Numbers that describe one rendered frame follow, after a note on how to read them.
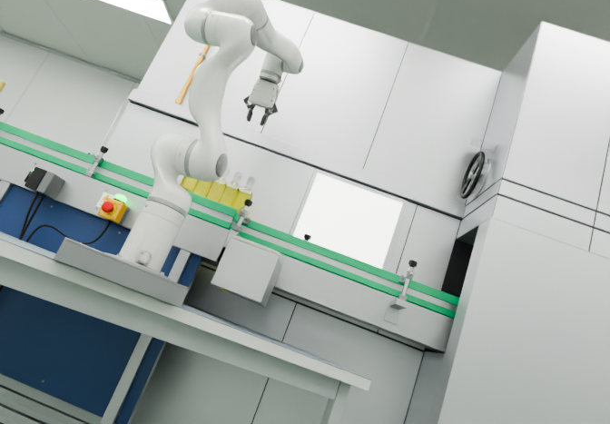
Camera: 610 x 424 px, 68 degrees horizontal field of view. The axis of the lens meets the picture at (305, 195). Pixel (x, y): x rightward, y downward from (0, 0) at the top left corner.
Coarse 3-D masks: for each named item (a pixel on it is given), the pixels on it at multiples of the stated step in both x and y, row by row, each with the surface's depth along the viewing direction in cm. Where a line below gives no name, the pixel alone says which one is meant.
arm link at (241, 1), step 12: (216, 0) 135; (228, 0) 136; (240, 0) 137; (252, 0) 140; (192, 12) 133; (204, 12) 132; (228, 12) 138; (240, 12) 139; (252, 12) 142; (264, 12) 148; (192, 24) 132; (204, 24) 131; (264, 24) 151; (192, 36) 135; (204, 36) 133
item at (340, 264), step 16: (256, 224) 177; (256, 240) 176; (272, 240) 176; (288, 240) 176; (304, 240) 176; (304, 256) 174; (320, 256) 174; (336, 256) 174; (336, 272) 172; (352, 272) 173; (368, 272) 173; (384, 272) 172; (384, 288) 171; (400, 288) 171; (416, 288) 171; (432, 288) 171; (432, 304) 169; (448, 304) 170
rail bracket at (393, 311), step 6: (414, 264) 161; (408, 270) 162; (402, 276) 171; (408, 276) 160; (408, 282) 160; (402, 294) 159; (396, 300) 158; (402, 300) 158; (390, 306) 166; (396, 306) 161; (402, 306) 156; (390, 312) 166; (396, 312) 166; (390, 318) 165; (396, 318) 165; (396, 324) 165
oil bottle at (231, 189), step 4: (228, 184) 183; (232, 184) 184; (236, 184) 184; (224, 188) 183; (228, 188) 183; (232, 188) 183; (236, 188) 183; (224, 192) 182; (228, 192) 182; (232, 192) 182; (236, 192) 183; (220, 196) 182; (224, 196) 182; (228, 196) 182; (232, 196) 182; (220, 200) 181; (224, 200) 181; (228, 200) 181; (232, 200) 182; (224, 204) 181; (228, 204) 181
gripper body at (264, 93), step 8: (264, 80) 176; (256, 88) 176; (264, 88) 176; (272, 88) 176; (256, 96) 177; (264, 96) 176; (272, 96) 176; (256, 104) 182; (264, 104) 176; (272, 104) 177
